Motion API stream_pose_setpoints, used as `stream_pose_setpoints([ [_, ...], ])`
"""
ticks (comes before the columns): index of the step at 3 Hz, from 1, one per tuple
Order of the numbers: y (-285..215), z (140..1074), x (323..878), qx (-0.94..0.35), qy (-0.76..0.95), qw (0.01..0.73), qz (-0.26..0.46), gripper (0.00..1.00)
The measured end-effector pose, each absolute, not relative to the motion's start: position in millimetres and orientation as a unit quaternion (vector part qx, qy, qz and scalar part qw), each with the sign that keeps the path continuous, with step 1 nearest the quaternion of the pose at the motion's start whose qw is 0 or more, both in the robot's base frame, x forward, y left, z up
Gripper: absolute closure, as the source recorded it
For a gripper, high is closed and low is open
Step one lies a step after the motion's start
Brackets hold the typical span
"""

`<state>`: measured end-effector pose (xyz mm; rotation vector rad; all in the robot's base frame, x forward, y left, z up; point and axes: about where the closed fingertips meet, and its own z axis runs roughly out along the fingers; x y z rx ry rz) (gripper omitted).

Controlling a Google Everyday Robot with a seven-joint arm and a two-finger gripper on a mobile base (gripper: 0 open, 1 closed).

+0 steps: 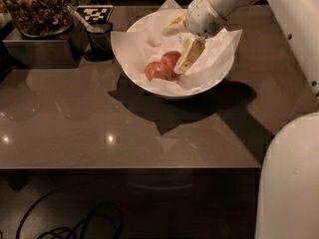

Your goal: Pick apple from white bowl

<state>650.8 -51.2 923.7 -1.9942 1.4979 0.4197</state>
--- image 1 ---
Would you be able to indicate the red apple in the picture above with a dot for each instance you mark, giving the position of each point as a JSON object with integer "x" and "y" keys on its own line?
{"x": 157, "y": 70}
{"x": 170, "y": 59}

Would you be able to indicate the white spoon in cup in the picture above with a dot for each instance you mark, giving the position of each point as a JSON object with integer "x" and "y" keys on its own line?
{"x": 88, "y": 27}

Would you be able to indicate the metal box stand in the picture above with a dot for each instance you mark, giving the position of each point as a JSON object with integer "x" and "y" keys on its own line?
{"x": 64, "y": 51}

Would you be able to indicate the glass jar of nuts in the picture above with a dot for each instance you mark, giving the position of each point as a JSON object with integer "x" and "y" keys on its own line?
{"x": 39, "y": 18}

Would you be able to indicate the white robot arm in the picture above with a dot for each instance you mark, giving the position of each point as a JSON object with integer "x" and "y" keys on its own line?
{"x": 288, "y": 194}

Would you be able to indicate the black cup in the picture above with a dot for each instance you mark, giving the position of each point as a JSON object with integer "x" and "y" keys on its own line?
{"x": 100, "y": 41}

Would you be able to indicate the white bowl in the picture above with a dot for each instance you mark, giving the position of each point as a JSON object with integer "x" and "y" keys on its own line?
{"x": 179, "y": 92}

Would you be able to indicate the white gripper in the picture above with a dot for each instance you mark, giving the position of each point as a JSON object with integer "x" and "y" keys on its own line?
{"x": 201, "y": 17}

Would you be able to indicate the black white marker tag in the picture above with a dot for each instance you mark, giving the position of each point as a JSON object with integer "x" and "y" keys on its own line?
{"x": 95, "y": 14}

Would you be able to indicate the white paper liner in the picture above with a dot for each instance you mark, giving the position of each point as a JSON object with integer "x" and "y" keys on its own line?
{"x": 143, "y": 47}

